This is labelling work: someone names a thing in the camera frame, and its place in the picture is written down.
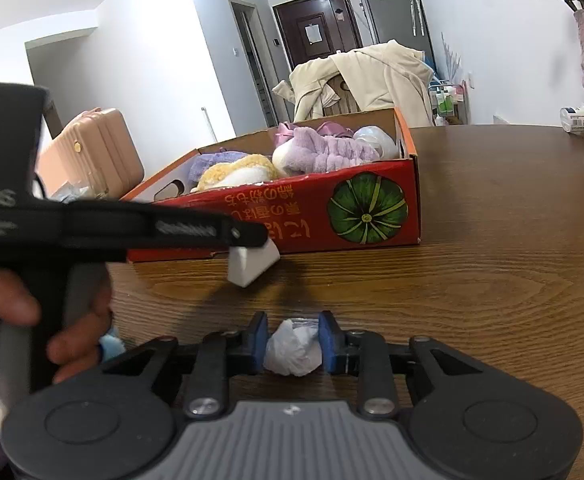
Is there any white tissue ball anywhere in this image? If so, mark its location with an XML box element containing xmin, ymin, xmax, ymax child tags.
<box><xmin>264</xmin><ymin>318</ymin><xmax>322</xmax><ymax>377</ymax></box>

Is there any white triangular sponge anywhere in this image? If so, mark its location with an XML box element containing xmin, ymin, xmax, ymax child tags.
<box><xmin>227</xmin><ymin>240</ymin><xmax>280</xmax><ymax>288</ymax></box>

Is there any yellow white plush toy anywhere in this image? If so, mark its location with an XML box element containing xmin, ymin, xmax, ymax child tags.
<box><xmin>192</xmin><ymin>154</ymin><xmax>279</xmax><ymax>192</ymax></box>

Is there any purple knitted pouch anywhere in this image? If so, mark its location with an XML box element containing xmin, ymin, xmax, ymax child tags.
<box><xmin>187</xmin><ymin>150</ymin><xmax>246</xmax><ymax>188</ymax></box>

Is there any lilac fluffy headband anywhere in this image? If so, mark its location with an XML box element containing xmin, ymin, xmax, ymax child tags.
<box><xmin>272</xmin><ymin>127</ymin><xmax>381</xmax><ymax>177</ymax></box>

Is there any pink satin scrunchie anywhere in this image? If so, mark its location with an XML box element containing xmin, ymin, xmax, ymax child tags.
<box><xmin>275</xmin><ymin>122</ymin><xmax>354</xmax><ymax>148</ymax></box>

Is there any person's left hand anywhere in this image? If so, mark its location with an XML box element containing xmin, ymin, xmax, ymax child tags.
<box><xmin>0</xmin><ymin>268</ymin><xmax>116</xmax><ymax>386</ymax></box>

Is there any pink hard-shell suitcase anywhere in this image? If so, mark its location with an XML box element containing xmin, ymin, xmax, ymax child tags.
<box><xmin>36</xmin><ymin>108</ymin><xmax>144</xmax><ymax>200</ymax></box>

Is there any wooden chair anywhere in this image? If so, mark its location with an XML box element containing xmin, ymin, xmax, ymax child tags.
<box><xmin>324</xmin><ymin>75</ymin><xmax>360</xmax><ymax>117</ymax></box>

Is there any beige coat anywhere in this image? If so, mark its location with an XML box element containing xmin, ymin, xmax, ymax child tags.
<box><xmin>272</xmin><ymin>39</ymin><xmax>434</xmax><ymax>128</ymax></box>

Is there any small white jar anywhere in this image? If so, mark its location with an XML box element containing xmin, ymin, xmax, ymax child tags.
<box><xmin>560</xmin><ymin>104</ymin><xmax>584</xmax><ymax>136</ymax></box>

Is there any dark brown entrance door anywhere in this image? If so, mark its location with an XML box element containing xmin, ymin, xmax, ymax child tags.
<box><xmin>272</xmin><ymin>0</ymin><xmax>362</xmax><ymax>68</ymax></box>

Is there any grey refrigerator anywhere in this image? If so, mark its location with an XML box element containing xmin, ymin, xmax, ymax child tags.
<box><xmin>360</xmin><ymin>0</ymin><xmax>436</xmax><ymax>70</ymax></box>

